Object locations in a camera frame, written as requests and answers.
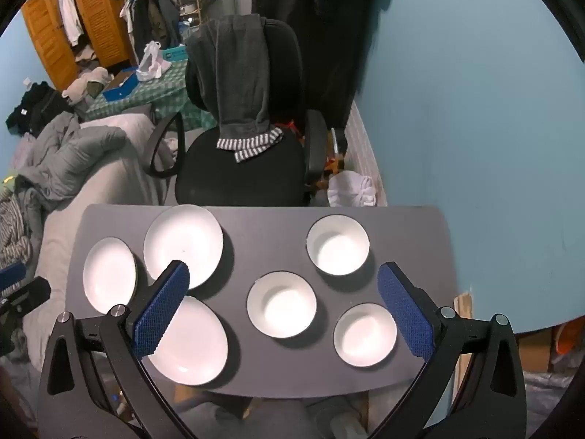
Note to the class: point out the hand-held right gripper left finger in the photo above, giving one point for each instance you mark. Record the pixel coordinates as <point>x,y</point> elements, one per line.
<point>160,313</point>

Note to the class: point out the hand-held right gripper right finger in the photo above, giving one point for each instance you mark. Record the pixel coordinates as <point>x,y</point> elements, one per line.
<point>404,313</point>

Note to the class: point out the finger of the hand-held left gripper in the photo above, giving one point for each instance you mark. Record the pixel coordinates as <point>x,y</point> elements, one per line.
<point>27,295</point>
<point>11,275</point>

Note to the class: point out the small white cup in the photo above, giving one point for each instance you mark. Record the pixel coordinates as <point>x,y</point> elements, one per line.
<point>363,336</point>

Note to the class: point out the large white plate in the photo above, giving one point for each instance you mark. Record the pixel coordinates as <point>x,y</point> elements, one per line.
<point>196,343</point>
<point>183,242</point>

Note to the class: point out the small white plate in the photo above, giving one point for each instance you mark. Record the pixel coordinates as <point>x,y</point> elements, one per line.
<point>107,274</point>

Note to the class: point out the white bowl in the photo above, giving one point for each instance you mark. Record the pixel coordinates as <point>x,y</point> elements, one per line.
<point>337,249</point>
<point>281,306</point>

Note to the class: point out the striped cloth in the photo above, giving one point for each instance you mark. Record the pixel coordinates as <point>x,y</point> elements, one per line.
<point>13,233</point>

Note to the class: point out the wooden plank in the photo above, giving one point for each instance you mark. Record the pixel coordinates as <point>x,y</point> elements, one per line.
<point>462,306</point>

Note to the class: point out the white plastic bag on floor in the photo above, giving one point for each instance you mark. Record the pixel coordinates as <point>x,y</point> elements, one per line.
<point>352,187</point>

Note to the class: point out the grey duvet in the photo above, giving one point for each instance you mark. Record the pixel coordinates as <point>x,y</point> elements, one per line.
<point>68,151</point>

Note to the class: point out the cardboard box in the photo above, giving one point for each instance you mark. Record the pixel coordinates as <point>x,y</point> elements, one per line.
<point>537,350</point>

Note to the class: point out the white bed mattress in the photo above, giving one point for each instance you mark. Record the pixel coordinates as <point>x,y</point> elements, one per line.
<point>114,183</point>

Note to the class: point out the black office chair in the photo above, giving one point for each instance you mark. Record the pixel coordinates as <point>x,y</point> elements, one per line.
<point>237,173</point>

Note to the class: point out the clear plastic sheet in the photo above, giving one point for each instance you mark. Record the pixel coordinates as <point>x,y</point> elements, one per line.
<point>544,398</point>

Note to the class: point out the orange item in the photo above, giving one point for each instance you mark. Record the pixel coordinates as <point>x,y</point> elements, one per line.
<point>332,164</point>

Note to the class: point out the orange bag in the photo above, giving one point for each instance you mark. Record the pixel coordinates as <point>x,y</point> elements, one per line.
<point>569,338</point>

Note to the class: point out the black clothes heap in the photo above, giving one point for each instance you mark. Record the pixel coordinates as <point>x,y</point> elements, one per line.
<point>36,107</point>

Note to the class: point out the pale clothes heap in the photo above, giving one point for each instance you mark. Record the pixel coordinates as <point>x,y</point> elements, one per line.
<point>84,82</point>

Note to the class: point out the blue box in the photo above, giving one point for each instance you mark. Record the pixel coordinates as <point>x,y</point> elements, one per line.
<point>119,89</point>

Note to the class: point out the green checked tablecloth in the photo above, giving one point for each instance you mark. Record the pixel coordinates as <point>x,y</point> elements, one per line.
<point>151,91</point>

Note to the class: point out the grey garment with striped cuffs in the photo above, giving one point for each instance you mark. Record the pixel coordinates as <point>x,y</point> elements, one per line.
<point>237,77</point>

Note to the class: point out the white hanging shirt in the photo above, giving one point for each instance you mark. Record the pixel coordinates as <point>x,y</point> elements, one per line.
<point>71,13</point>

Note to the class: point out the wooden wardrobe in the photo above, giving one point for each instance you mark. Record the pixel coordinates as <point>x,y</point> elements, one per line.
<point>93,18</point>

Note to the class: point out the black hanging coat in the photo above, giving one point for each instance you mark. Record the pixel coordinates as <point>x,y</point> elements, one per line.
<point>329,32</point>

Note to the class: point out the dark hanging jackets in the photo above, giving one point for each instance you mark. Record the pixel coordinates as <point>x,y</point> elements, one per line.
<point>155,18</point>

